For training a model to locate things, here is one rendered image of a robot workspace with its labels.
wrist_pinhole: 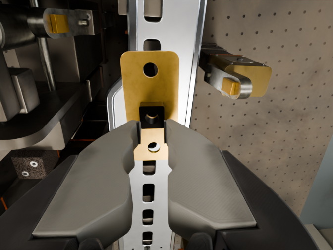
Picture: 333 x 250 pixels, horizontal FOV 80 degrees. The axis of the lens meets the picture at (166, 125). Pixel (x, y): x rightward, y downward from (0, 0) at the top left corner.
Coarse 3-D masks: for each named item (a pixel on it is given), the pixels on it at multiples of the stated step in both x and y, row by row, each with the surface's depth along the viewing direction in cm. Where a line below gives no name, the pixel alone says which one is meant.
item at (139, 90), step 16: (128, 64) 13; (144, 64) 13; (160, 64) 13; (176, 64) 13; (128, 80) 13; (144, 80) 13; (160, 80) 13; (176, 80) 14; (128, 96) 14; (144, 96) 14; (160, 96) 14; (176, 96) 14; (128, 112) 14; (144, 112) 13; (160, 112) 14; (176, 112) 15; (144, 128) 14; (160, 128) 15; (144, 144) 16; (160, 144) 16
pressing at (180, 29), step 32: (128, 0) 33; (192, 0) 34; (128, 32) 35; (160, 32) 36; (192, 32) 37; (192, 64) 40; (192, 96) 43; (160, 160) 50; (160, 192) 55; (160, 224) 62
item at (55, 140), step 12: (96, 72) 61; (84, 84) 51; (96, 84) 61; (84, 96) 51; (72, 108) 40; (84, 108) 51; (60, 120) 34; (72, 120) 40; (60, 132) 35; (72, 132) 40; (36, 144) 36; (48, 144) 36; (60, 144) 36
